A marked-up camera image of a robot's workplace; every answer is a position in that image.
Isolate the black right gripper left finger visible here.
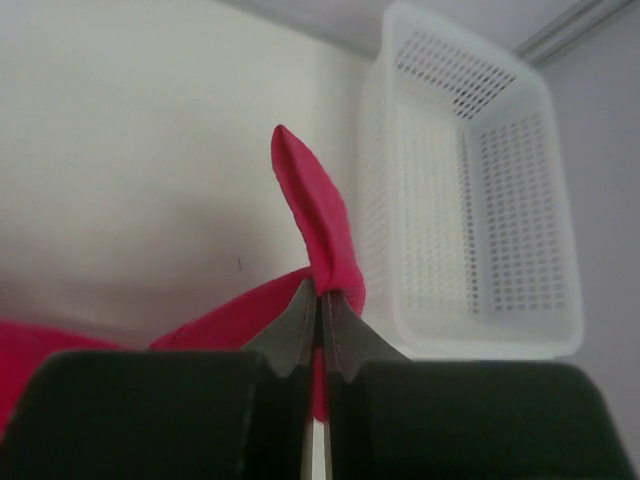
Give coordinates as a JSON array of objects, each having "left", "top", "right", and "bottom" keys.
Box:
[{"left": 1, "top": 280, "right": 317, "bottom": 479}]

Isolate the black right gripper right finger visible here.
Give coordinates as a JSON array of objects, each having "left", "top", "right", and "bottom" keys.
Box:
[{"left": 319, "top": 292, "right": 637, "bottom": 479}]

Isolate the crimson pink t-shirt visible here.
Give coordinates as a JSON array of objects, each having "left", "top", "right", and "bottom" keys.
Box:
[{"left": 1, "top": 125, "right": 366, "bottom": 425}]

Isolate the white perforated plastic basket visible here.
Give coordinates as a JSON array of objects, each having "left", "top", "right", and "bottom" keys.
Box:
[{"left": 353, "top": 3, "right": 584, "bottom": 360}]

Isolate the right aluminium frame post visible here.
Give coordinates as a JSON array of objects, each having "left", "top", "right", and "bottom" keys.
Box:
[{"left": 513, "top": 0, "right": 639, "bottom": 68}]

